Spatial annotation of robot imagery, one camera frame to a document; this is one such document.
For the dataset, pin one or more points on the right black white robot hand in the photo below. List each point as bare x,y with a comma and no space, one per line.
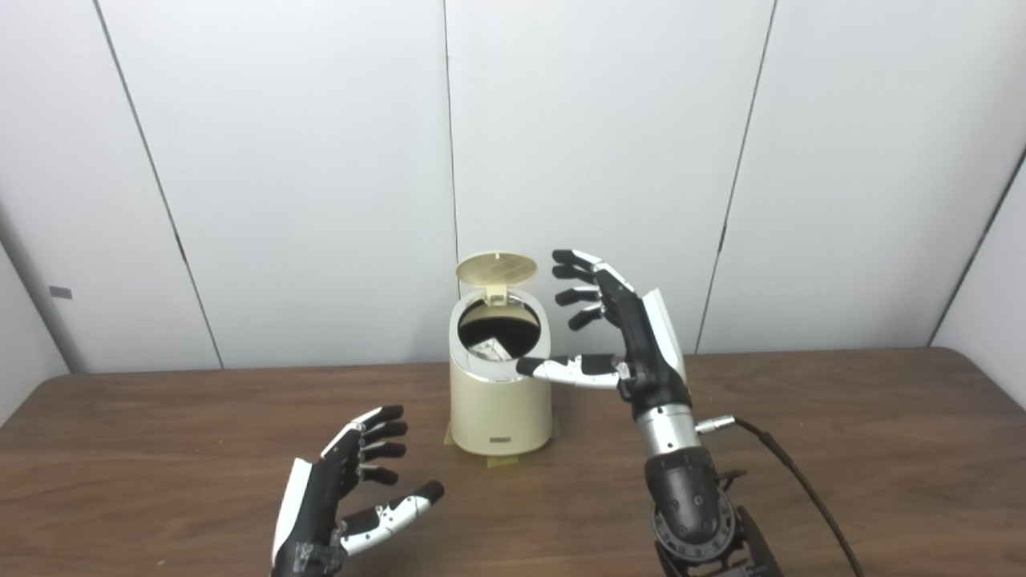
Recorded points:
649,344

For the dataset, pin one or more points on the small gray wall tag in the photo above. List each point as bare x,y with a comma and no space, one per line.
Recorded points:
61,292

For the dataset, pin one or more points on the cream-colored lidded bin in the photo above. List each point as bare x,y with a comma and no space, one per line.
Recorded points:
497,409

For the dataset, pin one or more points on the white green milk carton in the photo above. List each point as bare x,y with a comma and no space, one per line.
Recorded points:
489,350

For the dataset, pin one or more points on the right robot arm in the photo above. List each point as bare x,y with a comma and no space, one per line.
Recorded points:
685,489

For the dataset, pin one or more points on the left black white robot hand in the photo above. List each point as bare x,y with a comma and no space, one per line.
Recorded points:
313,505

